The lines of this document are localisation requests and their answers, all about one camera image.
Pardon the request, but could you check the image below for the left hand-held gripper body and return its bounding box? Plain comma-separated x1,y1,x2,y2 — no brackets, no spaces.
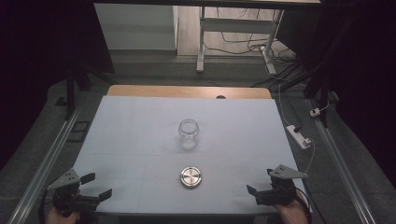
47,168,101,217

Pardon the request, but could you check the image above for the thin white cable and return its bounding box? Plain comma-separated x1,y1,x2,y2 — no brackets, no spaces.
303,138,316,175

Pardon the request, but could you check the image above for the white power strip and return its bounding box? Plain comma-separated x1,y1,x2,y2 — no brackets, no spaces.
286,124,312,150

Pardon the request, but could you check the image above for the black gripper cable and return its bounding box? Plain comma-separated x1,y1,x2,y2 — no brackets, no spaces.
294,186,313,224
37,189,56,224

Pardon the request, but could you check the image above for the pale blue table mat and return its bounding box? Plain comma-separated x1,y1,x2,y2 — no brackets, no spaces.
60,95,313,216

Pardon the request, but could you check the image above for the person's left hand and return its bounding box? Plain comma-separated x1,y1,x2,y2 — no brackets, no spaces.
45,204,81,224

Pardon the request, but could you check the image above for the white desk frame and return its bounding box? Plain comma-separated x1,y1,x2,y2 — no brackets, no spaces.
195,6,285,76

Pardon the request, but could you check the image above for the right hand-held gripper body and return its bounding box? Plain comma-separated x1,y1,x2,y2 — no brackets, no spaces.
255,164,308,207

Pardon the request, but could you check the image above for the aluminium floor rail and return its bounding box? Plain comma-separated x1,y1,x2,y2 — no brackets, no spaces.
307,99,376,224
7,102,83,224

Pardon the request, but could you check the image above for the long white cable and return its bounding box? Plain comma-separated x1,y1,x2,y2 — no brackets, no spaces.
277,83,294,127

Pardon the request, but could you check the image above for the dark curtain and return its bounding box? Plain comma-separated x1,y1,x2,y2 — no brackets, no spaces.
276,0,396,188
0,0,116,172

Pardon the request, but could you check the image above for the clear glass jar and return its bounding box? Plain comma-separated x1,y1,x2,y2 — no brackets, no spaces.
177,118,200,152

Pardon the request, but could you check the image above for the wooden table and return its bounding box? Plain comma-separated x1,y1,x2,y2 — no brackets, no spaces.
106,84,273,100

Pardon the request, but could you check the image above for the tangle of black cables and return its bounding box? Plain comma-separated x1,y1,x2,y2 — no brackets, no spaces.
204,7,297,63

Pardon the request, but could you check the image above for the black floor bracket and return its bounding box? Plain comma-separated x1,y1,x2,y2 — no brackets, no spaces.
67,120,92,144

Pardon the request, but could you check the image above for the round silver metal lid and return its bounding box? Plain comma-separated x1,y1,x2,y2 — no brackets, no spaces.
179,166,203,189

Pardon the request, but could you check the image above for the person's right hand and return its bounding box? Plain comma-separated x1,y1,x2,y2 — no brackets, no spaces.
275,189,310,224

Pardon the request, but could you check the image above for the black metal stand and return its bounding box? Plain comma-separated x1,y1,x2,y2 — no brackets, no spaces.
64,60,118,120
274,59,332,129

